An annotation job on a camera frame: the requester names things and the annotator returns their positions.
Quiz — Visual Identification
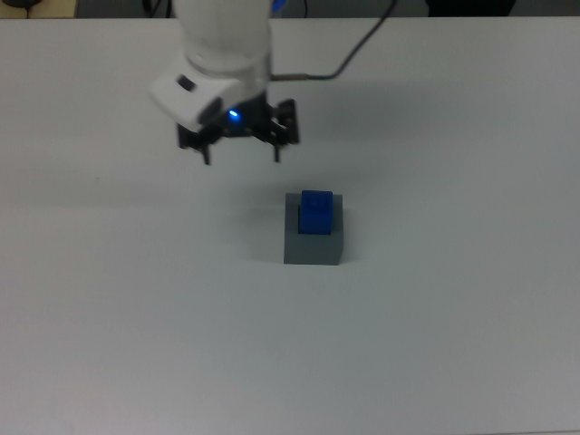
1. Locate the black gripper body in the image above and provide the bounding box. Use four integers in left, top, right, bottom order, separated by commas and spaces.
211, 90, 275, 139

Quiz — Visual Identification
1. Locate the blue block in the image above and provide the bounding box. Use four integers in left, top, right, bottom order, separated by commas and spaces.
297, 188, 336, 237

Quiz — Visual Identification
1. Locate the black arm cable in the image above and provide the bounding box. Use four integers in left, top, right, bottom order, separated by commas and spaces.
270, 0, 400, 83

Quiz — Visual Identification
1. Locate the grey hollow cuboid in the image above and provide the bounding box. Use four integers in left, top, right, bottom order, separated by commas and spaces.
283, 191, 344, 266

